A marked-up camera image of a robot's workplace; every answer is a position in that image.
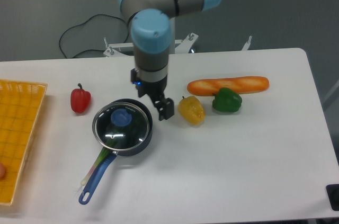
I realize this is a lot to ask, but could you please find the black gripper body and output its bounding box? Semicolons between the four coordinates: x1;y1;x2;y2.
131;68;167;102

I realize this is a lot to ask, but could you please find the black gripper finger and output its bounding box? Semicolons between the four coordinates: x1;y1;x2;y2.
164;98;174;119
153;98;165;121

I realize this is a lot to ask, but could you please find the glass pot lid blue knob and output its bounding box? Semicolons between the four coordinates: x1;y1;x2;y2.
93;101;150;151

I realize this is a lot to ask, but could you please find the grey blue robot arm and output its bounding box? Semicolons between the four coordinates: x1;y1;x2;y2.
118;0;222;120

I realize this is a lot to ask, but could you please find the yellow bell pepper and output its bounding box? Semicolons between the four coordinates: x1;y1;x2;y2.
177;96;205;125

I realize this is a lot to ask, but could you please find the green bell pepper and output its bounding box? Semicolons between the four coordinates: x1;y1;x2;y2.
212;87;243;113

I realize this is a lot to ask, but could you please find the green onion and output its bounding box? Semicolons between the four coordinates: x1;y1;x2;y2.
78;120;151;205

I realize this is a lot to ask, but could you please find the red bell pepper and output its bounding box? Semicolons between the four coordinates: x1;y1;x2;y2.
70;83;92;114

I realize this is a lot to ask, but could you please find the orange baguette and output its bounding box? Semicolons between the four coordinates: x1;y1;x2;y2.
186;76;270;96

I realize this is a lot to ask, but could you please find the dark blue saucepan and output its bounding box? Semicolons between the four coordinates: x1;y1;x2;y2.
78;98;153;205

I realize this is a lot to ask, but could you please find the yellow woven basket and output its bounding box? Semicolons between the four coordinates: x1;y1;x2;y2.
1;79;48;206

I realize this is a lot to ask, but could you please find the orange round item in basket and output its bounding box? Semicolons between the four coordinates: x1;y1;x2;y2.
0;163;6;180

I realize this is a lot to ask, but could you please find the black corner object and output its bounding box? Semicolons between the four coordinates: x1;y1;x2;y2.
326;184;339;211

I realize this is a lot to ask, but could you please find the black cable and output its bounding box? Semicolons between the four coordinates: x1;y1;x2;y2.
58;14;130;59

